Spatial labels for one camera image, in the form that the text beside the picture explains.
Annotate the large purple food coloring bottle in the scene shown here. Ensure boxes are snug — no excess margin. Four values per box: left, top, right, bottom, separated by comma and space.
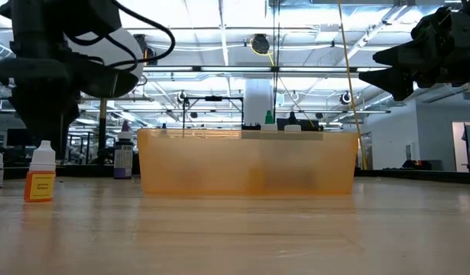
112, 120, 135, 180

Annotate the yellow hanging cord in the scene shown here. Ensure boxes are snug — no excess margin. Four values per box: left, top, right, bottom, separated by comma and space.
336, 0, 368, 171

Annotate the white globe table lamp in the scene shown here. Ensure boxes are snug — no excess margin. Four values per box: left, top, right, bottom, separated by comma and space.
66, 25, 144, 169

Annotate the black distant workcell frame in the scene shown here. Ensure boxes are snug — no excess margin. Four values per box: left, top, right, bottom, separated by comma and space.
182, 95, 245, 131

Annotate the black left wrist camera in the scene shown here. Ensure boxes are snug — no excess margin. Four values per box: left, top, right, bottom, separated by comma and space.
66, 0, 123, 38

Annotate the black monitor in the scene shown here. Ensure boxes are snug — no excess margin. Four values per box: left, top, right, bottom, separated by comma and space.
5, 128, 35, 148

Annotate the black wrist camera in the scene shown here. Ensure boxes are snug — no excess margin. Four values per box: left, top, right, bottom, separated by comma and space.
410, 5, 456, 41
66, 0, 123, 38

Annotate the small orange bottle yellow label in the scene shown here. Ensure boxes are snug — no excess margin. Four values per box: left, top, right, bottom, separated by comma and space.
24, 140, 57, 203

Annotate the orange translucent plastic bin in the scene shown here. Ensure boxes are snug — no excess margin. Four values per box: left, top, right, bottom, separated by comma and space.
136, 128, 360, 195

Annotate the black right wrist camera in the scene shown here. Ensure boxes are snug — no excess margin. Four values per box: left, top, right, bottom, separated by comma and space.
410, 5, 456, 41

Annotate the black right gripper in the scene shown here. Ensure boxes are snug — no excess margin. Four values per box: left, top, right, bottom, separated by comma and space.
358, 22, 470, 102

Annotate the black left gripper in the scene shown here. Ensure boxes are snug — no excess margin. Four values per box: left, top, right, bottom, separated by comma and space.
0, 40, 81, 157

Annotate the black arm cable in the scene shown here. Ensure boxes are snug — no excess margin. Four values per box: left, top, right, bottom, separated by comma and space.
64, 0, 177, 73

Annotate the long ceiling light bar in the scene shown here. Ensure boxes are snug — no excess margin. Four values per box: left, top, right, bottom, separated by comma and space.
142, 65, 388, 75

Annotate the large green food coloring bottle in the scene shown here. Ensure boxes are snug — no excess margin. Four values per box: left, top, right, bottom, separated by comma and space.
261, 109, 279, 133

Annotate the black vented computer case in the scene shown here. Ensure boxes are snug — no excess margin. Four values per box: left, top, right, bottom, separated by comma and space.
241, 118, 324, 133

